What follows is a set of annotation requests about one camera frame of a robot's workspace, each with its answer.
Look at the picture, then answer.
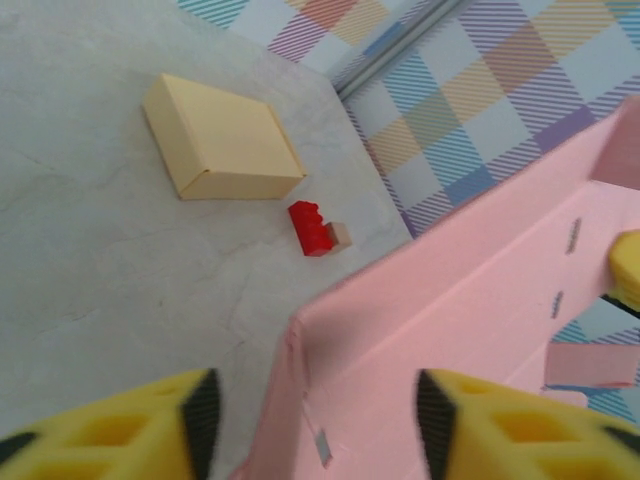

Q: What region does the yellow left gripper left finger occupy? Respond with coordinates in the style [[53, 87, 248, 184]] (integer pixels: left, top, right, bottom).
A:
[[0, 367, 221, 480]]

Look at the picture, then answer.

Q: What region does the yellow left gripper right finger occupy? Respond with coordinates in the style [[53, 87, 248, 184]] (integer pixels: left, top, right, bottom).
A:
[[417, 368, 640, 480]]

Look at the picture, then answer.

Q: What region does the pink paper box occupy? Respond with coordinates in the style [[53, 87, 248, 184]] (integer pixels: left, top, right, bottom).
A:
[[234, 94, 640, 480]]

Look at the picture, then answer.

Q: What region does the yellow paper box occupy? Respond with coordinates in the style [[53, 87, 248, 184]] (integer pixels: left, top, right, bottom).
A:
[[142, 73, 309, 202]]

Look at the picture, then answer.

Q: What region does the small wooden cube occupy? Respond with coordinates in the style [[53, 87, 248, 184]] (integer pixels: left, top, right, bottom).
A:
[[327, 222, 354, 251]]

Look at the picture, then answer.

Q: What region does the red toy brick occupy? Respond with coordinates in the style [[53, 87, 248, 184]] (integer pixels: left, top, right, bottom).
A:
[[287, 200, 334, 258]]

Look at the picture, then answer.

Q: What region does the aluminium frame post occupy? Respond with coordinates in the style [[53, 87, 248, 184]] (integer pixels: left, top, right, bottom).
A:
[[334, 0, 454, 97]]

